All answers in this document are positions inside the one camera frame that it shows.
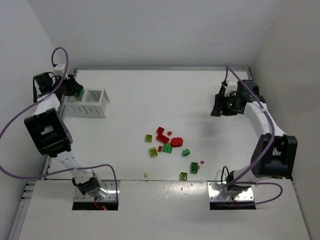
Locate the green square lego brick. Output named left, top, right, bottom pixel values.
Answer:
left=162, top=144, right=173, bottom=154

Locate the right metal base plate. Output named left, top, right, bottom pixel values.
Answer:
left=207, top=181, right=255, bottom=203

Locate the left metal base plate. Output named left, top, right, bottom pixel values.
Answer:
left=73, top=180, right=118, bottom=203

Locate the lime lego brick lower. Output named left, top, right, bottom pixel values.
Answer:
left=148, top=147, right=158, bottom=158

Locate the small dark green lego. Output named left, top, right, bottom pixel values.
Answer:
left=182, top=148, right=191, bottom=157

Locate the green lego plate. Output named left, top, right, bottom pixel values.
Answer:
left=76, top=90, right=85, bottom=98

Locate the red oval lego piece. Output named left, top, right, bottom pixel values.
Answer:
left=170, top=137, right=184, bottom=148

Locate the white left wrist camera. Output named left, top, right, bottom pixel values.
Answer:
left=53, top=63, right=67, bottom=77

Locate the red long lego brick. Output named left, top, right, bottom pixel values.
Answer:
left=156, top=134, right=170, bottom=145

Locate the metal base plate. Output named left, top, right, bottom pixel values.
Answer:
left=207, top=181, right=255, bottom=203
left=73, top=180, right=118, bottom=203

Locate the green lego brick with red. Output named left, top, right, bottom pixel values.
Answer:
left=190, top=162, right=199, bottom=174

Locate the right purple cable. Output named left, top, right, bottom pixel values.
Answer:
left=216, top=65, right=284, bottom=205

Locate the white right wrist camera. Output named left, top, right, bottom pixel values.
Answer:
left=223, top=80, right=238, bottom=97

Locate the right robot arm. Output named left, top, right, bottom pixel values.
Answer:
left=210, top=80, right=298, bottom=191

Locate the lime lego brick upper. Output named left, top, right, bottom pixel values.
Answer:
left=145, top=134, right=153, bottom=143

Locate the white two-compartment container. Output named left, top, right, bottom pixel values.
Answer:
left=64, top=88, right=110, bottom=119

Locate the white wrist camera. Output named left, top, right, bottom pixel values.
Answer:
left=223, top=80, right=238, bottom=97
left=53, top=63, right=67, bottom=77

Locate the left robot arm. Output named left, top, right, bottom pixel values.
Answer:
left=24, top=72, right=105, bottom=200

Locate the lime lego brick front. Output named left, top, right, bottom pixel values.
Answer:
left=179, top=172, right=188, bottom=181

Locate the lime lego brick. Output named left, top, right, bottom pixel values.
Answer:
left=145, top=134, right=153, bottom=143
left=179, top=172, right=188, bottom=181
left=148, top=147, right=158, bottom=158

